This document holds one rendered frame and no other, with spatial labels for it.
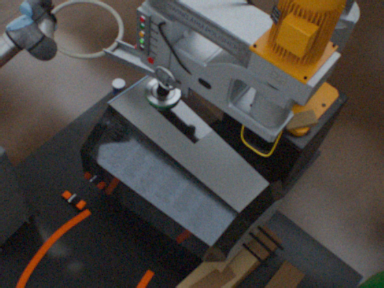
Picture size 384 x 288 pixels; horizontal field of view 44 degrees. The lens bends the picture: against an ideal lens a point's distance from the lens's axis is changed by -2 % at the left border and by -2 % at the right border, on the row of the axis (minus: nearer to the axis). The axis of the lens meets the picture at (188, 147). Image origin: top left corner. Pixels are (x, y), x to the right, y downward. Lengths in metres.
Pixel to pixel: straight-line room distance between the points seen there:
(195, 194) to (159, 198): 0.22
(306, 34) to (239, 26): 0.43
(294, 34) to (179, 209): 1.30
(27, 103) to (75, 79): 0.44
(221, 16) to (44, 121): 2.14
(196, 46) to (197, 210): 0.89
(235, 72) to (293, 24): 0.52
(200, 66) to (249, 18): 0.36
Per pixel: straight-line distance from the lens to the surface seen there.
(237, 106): 2.46
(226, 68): 2.30
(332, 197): 3.87
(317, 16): 1.86
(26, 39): 2.40
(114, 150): 2.92
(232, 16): 2.21
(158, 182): 2.79
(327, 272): 3.60
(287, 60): 2.05
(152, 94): 2.94
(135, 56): 3.01
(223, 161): 2.76
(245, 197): 2.67
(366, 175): 4.09
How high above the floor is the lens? 3.20
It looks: 57 degrees down
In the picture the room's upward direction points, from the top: 10 degrees clockwise
